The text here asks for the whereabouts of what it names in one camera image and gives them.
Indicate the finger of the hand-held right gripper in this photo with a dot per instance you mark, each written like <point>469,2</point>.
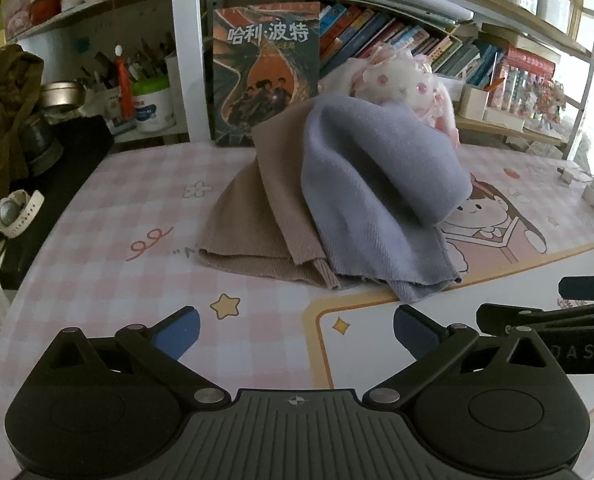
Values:
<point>587,286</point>
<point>577,322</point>

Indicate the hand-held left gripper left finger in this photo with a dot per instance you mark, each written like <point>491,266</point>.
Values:
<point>177,335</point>

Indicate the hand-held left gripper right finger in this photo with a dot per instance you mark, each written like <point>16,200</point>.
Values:
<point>414,332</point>

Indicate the beige and lavender sweater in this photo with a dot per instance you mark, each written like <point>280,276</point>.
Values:
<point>357,185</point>

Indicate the pink checked table mat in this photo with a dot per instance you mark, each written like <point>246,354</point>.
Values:
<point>127,200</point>

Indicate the flat white box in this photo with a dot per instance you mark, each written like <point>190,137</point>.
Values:
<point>504,120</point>

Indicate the cluster of small figurines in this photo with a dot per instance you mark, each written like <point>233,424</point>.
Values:
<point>547,102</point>

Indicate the white smartwatch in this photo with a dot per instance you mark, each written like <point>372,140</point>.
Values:
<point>24,210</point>

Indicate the pink boxed book set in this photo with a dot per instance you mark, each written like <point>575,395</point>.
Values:
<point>514,87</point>

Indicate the small white open box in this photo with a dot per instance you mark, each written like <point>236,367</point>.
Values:
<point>473,102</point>

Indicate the white plastic jar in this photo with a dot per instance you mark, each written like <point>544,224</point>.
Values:
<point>152,110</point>

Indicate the red book box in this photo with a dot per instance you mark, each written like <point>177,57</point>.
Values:
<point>529,62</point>

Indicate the dark round jar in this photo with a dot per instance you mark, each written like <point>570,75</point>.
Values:
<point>39,145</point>

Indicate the white and pink plush rabbit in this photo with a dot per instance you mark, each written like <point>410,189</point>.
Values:
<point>402,80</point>

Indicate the red tassel pen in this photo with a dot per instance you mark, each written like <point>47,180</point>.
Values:
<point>122,80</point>

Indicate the round metal tin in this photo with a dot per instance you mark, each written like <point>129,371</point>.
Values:
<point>61,95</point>

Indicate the dark illustrated novel box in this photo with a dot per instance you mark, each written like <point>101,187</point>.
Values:
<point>264,75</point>

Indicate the white shelf unit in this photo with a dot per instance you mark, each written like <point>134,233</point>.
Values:
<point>187,60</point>

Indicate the olive brown cloth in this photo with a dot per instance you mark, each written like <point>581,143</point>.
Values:
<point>2,110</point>

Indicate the row of shelf books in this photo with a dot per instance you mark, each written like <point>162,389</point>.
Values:
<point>402,35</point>

